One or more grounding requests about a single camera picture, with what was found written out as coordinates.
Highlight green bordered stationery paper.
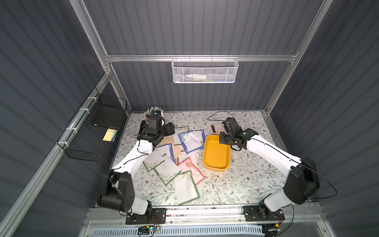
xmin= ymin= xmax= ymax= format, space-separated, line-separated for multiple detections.
xmin=174 ymin=126 xmax=197 ymax=167

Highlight beige lined stationery paper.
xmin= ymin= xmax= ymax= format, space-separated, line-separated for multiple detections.
xmin=165 ymin=136 xmax=182 ymax=158

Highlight white glue bottle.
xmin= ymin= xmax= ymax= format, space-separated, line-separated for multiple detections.
xmin=186 ymin=74 xmax=207 ymax=81

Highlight black notebook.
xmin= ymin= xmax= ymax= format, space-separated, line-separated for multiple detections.
xmin=91 ymin=105 xmax=125 ymax=129

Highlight bundle of pencils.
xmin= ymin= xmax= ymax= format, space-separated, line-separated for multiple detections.
xmin=144 ymin=106 xmax=164 ymax=123

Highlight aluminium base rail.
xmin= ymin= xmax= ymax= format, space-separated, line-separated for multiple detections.
xmin=82 ymin=202 xmax=326 ymax=229

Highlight black wire wall basket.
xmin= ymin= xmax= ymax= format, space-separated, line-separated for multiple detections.
xmin=57 ymin=91 xmax=127 ymax=163

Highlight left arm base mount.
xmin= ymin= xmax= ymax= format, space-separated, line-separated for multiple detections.
xmin=125 ymin=208 xmax=167 ymax=225

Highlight yellow sticky notes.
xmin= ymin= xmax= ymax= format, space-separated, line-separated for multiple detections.
xmin=103 ymin=128 xmax=117 ymax=142

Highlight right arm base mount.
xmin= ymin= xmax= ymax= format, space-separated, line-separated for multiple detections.
xmin=241 ymin=205 xmax=285 ymax=223

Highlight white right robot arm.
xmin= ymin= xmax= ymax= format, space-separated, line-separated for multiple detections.
xmin=219 ymin=118 xmax=320 ymax=218

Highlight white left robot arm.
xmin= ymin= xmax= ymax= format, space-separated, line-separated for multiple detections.
xmin=97 ymin=110 xmax=175 ymax=215

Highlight black camera cable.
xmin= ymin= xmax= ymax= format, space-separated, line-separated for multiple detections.
xmin=207 ymin=111 xmax=235 ymax=121

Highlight yellow storage tray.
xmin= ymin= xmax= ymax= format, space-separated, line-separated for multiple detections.
xmin=203 ymin=135 xmax=231 ymax=172

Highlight white mesh wall basket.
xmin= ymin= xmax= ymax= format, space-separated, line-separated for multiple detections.
xmin=171 ymin=57 xmax=239 ymax=84

